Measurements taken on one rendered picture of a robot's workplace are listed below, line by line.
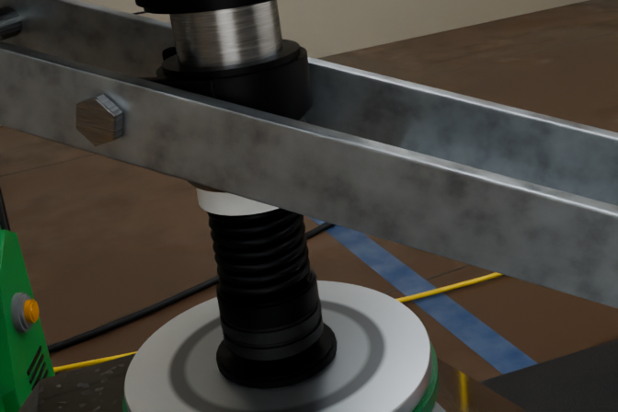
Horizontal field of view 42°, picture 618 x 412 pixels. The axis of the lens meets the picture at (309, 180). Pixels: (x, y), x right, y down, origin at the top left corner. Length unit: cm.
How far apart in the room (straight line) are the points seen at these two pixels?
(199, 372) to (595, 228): 29
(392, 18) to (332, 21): 45
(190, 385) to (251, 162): 18
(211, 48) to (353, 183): 11
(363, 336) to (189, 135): 21
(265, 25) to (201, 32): 4
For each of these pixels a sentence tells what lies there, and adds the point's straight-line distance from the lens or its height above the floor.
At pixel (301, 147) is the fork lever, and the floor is 103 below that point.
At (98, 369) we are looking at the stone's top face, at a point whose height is 83.
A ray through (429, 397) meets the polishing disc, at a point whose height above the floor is 84.
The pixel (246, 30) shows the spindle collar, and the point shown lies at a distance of 47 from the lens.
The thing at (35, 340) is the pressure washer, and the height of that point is 31.
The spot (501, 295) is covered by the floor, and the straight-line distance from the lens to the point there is 236.
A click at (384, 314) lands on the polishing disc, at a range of 61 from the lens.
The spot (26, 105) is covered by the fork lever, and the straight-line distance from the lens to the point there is 51.
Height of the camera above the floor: 116
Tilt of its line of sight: 21 degrees down
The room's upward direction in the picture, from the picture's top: 7 degrees counter-clockwise
